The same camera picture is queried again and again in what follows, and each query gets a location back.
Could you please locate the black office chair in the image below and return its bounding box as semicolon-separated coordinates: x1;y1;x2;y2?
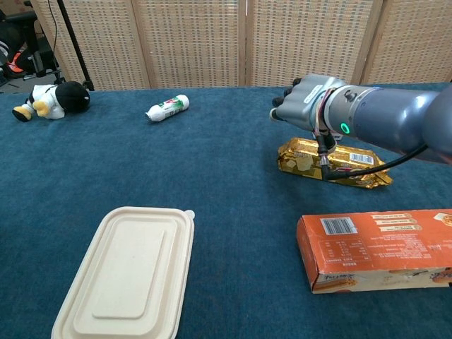
0;9;63;85

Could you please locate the black tripod stand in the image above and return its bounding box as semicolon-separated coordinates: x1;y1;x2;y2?
56;0;95;92

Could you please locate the black and white plush toy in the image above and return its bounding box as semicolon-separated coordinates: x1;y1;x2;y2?
12;81;91;123

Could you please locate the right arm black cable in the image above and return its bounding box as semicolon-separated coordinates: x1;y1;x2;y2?
310;88;430;183

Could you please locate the blue carpet table cover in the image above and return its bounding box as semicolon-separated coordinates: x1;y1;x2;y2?
0;82;452;339

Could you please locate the gold biscuit packet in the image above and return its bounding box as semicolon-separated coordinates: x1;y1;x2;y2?
276;137;393;191

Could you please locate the woven folding screen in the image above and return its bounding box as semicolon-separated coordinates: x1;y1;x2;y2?
30;0;452;92

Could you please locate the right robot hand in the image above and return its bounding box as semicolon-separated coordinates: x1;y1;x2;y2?
269;74;349;132

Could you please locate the beige lidded food container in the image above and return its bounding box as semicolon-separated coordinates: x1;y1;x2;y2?
51;206;196;339

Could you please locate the small white bottle green label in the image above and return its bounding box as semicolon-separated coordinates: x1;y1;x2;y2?
145;94;191;124

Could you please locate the orange cardboard box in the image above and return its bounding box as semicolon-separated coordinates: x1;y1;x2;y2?
295;208;452;295

